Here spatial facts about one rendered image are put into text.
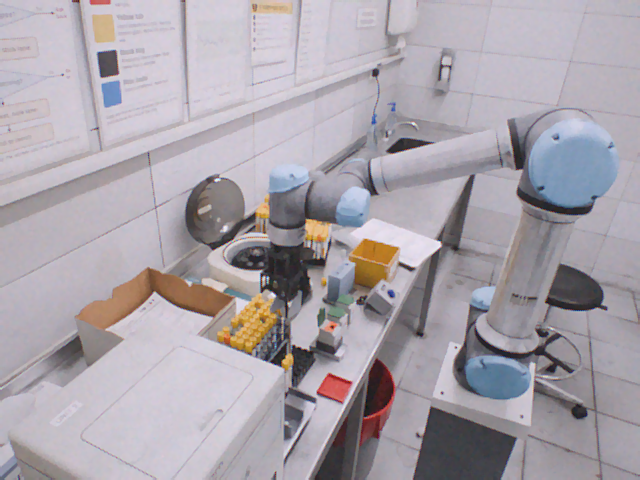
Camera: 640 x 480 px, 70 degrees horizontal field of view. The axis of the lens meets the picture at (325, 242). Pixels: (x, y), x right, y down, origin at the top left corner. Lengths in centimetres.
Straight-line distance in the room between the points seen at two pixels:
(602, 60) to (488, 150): 243
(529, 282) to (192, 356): 57
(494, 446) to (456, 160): 68
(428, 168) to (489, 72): 243
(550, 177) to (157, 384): 66
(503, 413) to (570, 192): 56
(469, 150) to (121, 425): 72
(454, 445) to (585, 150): 78
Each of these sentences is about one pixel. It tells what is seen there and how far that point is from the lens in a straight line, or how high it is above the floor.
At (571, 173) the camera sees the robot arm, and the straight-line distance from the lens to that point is 76.
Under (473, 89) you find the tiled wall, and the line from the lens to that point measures 334.
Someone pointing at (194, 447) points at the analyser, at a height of 118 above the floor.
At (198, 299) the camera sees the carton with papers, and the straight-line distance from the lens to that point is 125.
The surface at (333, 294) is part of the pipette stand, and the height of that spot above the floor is 91.
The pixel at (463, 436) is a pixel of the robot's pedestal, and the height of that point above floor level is 79.
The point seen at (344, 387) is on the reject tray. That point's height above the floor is 88.
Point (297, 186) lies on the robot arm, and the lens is 85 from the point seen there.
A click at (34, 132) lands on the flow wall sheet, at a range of 110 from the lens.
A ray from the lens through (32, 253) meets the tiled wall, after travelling 117.
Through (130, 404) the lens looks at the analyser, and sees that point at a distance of 75.
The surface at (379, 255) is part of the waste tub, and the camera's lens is 156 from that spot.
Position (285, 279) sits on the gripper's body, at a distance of 94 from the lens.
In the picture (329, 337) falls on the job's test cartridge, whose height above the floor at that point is 93.
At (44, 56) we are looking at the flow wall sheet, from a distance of 110.
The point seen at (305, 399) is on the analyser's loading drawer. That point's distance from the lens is 107.
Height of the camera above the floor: 171
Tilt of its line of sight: 29 degrees down
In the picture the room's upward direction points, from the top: 4 degrees clockwise
